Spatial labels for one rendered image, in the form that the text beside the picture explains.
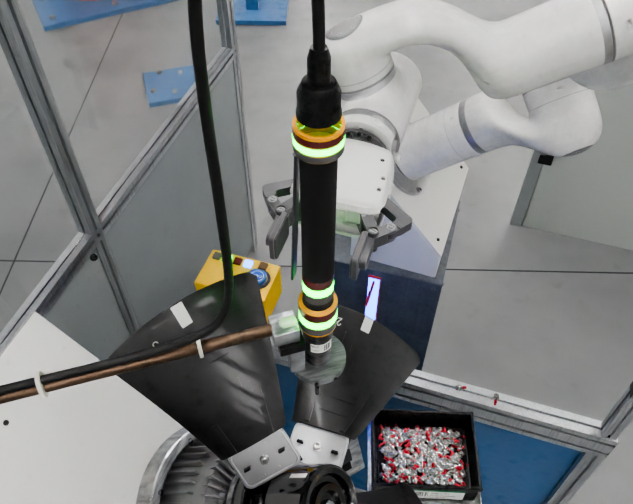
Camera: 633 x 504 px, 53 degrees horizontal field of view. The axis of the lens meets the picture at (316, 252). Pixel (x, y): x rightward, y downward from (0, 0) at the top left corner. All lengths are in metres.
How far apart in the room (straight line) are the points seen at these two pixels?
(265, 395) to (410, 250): 0.70
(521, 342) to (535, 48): 1.98
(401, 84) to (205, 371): 0.45
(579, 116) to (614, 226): 1.80
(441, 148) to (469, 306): 1.41
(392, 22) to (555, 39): 0.18
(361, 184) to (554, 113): 0.66
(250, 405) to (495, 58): 0.54
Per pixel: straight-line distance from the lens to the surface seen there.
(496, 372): 2.55
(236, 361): 0.89
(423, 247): 1.49
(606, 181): 2.87
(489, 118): 1.32
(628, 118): 2.68
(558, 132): 1.27
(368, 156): 0.71
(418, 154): 1.40
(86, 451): 1.04
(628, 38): 0.80
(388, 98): 0.76
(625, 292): 2.97
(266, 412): 0.92
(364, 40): 0.74
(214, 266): 1.39
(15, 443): 1.00
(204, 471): 1.03
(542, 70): 0.78
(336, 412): 1.05
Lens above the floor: 2.13
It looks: 49 degrees down
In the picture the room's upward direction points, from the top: straight up
